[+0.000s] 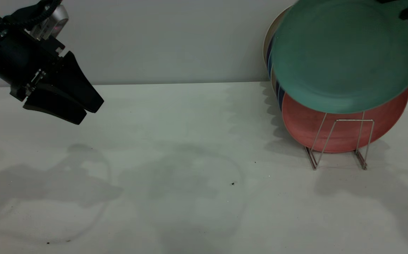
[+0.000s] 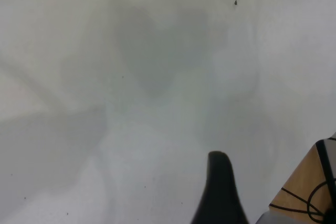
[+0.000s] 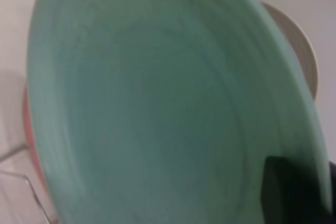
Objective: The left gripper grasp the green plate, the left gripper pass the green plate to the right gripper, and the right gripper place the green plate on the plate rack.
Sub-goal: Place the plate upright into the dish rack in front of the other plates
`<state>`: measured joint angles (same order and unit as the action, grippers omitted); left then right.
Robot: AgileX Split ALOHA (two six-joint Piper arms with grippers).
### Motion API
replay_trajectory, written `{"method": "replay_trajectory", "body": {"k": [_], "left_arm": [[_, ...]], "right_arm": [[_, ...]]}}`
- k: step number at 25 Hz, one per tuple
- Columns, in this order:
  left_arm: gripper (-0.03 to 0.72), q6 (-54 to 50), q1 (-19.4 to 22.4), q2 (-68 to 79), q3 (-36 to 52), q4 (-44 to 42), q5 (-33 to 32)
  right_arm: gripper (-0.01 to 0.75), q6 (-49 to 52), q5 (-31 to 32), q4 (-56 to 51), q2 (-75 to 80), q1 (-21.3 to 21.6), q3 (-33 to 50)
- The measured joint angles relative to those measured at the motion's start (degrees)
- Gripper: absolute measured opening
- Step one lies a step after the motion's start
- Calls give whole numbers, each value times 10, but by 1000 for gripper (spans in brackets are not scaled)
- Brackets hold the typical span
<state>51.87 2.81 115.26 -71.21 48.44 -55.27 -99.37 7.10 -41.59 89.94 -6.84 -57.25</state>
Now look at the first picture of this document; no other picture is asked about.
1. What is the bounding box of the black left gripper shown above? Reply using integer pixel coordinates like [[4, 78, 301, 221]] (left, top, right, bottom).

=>
[[0, 30, 105, 125]]

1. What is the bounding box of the green round plate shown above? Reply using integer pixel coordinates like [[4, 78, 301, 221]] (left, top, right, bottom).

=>
[[271, 0, 408, 114]]

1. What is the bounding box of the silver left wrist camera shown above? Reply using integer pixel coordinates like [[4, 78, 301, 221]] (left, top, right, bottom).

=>
[[29, 4, 69, 41]]

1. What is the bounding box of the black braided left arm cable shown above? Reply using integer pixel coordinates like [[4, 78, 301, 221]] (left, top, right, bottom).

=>
[[0, 0, 63, 29]]

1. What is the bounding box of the pink round plate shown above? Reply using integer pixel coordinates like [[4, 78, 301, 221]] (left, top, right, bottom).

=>
[[281, 86, 408, 154]]

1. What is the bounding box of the metal wire plate rack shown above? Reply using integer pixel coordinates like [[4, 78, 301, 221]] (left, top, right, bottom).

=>
[[304, 112, 375, 171]]

